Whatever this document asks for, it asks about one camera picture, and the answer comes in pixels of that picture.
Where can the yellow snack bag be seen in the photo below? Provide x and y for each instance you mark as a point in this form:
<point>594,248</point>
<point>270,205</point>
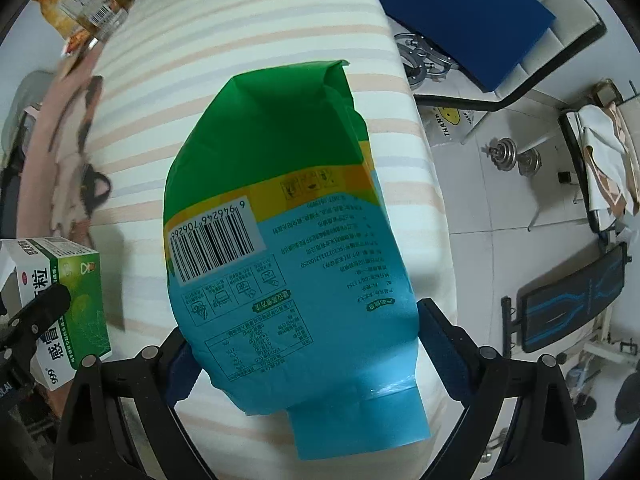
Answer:
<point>52,10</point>

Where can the smiley plastic bag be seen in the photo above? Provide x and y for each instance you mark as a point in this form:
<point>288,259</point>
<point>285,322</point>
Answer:
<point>450,120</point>

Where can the brown printed cloth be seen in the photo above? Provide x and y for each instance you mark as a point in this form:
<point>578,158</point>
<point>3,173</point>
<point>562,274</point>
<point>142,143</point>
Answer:
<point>65,125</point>

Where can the black and blue weight bench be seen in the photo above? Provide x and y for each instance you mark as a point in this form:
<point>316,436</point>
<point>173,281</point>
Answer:
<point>570,305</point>

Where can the red tube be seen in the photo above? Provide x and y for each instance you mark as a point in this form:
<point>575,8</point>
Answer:
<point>80,45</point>

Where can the green and blue snack bag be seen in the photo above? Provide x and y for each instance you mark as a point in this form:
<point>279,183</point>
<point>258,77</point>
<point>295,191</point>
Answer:
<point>280,185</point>

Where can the black and white chair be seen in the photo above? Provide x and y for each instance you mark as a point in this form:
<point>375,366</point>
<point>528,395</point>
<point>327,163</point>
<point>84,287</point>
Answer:
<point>570,160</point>

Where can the striped tablecloth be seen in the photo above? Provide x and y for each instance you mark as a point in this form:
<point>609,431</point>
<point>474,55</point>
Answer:
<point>280,20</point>

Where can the chair with blue cushion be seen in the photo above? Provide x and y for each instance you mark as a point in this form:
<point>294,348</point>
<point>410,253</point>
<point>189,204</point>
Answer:
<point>565,10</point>

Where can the chrome dumbbell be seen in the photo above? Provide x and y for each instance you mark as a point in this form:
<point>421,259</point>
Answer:
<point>512,155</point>

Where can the metal hand grips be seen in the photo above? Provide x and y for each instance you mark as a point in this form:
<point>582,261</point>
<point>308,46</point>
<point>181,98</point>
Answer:
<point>422,60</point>

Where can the white and brown cloth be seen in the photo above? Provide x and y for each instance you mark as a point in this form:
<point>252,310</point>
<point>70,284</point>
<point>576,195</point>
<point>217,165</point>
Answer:
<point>605,160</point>

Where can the green and white medicine box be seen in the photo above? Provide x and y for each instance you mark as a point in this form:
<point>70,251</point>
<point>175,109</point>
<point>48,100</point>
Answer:
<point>75,285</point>

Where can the blue cushion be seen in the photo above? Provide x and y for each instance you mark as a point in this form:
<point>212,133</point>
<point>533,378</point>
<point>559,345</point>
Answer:
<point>450,15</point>

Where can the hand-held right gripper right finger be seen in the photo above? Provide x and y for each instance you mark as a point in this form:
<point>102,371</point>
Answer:
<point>445,350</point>

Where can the small clear bottle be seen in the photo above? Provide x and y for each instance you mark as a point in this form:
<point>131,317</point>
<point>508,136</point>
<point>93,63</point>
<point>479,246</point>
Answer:
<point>100,17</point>

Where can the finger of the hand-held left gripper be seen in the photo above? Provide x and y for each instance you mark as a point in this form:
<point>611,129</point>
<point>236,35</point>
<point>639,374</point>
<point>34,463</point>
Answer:
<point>45,305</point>

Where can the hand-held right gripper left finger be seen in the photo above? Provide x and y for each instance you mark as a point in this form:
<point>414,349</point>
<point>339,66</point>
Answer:
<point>182,380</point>

